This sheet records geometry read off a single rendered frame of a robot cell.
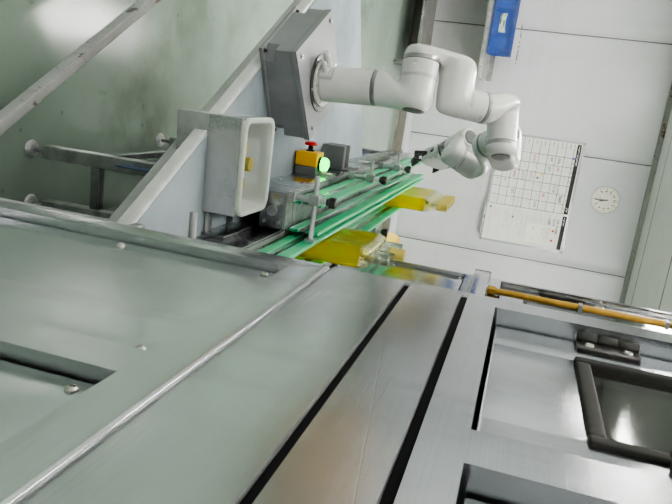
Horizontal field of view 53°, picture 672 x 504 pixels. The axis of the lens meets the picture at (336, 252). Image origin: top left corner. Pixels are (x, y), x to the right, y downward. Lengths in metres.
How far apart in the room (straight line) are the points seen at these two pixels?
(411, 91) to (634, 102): 5.97
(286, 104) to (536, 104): 5.89
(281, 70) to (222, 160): 0.34
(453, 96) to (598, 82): 5.83
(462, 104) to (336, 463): 1.49
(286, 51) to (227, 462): 1.43
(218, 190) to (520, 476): 1.22
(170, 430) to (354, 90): 1.47
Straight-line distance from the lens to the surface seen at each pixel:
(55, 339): 0.53
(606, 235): 7.70
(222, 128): 1.52
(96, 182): 2.10
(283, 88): 1.78
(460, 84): 1.80
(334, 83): 1.81
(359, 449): 0.40
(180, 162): 1.45
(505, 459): 0.43
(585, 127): 7.57
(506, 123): 1.92
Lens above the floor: 1.43
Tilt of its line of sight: 14 degrees down
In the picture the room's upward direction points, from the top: 101 degrees clockwise
